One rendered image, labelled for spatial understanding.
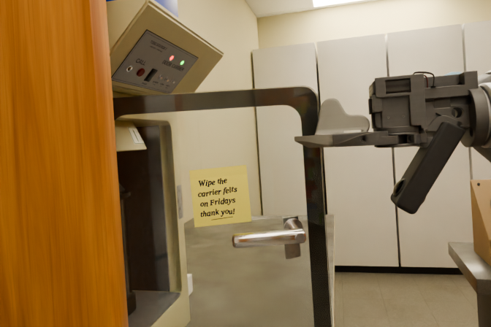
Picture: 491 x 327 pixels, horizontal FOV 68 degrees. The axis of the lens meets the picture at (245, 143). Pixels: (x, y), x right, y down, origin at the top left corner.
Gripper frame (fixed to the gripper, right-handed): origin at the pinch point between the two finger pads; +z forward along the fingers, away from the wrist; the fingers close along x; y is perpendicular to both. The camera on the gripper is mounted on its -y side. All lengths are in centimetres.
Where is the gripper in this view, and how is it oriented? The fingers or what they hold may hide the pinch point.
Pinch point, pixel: (305, 144)
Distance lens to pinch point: 48.1
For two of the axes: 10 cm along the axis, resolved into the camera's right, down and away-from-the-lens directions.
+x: -2.4, 0.2, -9.7
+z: -9.7, 0.6, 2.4
